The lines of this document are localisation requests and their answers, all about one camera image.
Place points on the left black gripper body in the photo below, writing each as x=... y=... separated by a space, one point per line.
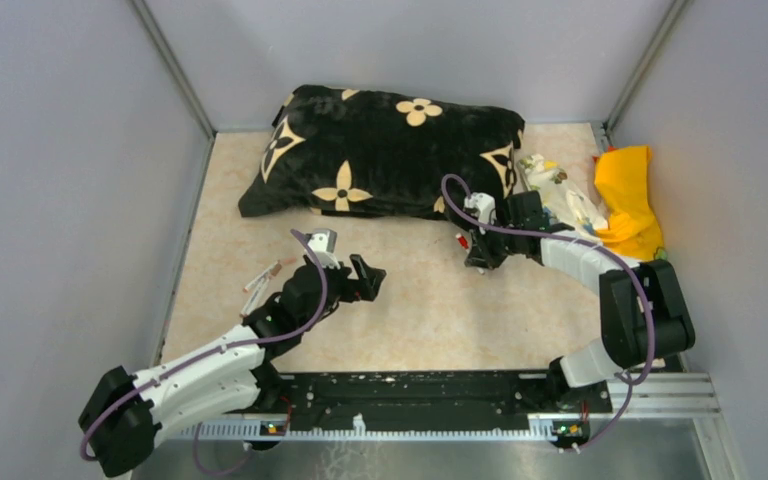
x=349 y=283

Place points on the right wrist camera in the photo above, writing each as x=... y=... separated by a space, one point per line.
x=481 y=206

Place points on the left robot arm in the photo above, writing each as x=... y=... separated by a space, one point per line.
x=129 y=414

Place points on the white pen brown cap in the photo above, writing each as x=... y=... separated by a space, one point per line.
x=255 y=297

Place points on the aluminium frame rail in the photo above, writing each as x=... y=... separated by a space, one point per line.
x=663 y=396

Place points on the yellow cloth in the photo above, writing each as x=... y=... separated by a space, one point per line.
x=621 y=178

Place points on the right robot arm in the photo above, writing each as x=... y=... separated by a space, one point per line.
x=642 y=312

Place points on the black floral pillow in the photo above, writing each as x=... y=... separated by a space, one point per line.
x=366 y=153

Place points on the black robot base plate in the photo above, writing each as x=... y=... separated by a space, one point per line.
x=425 y=401

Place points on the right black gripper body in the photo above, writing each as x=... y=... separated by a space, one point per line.
x=495 y=246

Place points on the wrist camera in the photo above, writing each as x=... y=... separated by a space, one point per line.
x=322 y=242
x=481 y=206

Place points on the white pen red band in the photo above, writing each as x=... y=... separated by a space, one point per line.
x=266 y=274

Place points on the white patterned cloth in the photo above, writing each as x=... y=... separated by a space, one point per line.
x=561 y=198

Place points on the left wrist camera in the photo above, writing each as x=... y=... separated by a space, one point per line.
x=322 y=242

